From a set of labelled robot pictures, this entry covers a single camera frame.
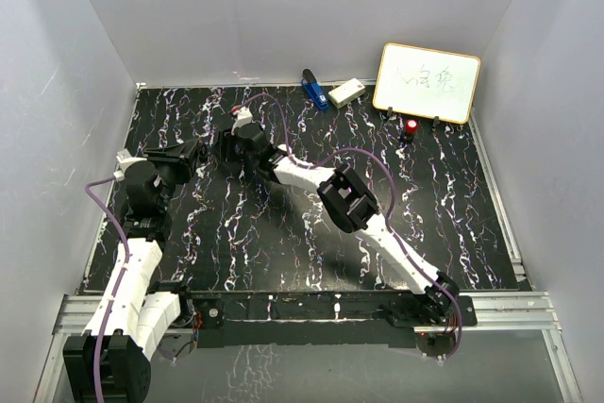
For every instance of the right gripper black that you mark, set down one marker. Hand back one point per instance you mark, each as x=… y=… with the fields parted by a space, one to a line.
x=227 y=142

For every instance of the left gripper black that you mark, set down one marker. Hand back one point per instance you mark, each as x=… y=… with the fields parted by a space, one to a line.
x=170 y=157

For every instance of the black earbud charging case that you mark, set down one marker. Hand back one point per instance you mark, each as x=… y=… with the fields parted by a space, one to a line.
x=203 y=153

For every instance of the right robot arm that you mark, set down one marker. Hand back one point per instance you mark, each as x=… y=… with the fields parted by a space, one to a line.
x=352 y=208

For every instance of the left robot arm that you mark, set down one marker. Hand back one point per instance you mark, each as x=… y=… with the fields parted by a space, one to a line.
x=110 y=361

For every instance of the blue stapler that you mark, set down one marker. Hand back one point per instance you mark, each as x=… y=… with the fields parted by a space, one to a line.
x=313 y=89

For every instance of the small white box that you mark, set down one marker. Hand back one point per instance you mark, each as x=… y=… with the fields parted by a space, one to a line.
x=346 y=92

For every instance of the red emergency stop button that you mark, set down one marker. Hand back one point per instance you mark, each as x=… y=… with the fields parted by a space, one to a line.
x=409 y=130

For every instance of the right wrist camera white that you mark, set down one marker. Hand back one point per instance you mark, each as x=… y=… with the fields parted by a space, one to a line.
x=241 y=116

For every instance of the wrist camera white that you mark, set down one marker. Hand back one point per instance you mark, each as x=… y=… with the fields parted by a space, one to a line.
x=124 y=161
x=241 y=116

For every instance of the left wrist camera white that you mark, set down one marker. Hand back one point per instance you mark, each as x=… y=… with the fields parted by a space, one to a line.
x=124 y=161

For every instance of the whiteboard with yellow frame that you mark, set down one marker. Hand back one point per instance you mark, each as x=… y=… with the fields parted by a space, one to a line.
x=426 y=83

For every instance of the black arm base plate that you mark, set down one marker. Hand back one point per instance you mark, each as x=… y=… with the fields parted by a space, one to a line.
x=391 y=317

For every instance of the aluminium rail frame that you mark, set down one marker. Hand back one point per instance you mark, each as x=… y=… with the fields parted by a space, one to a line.
x=515 y=310

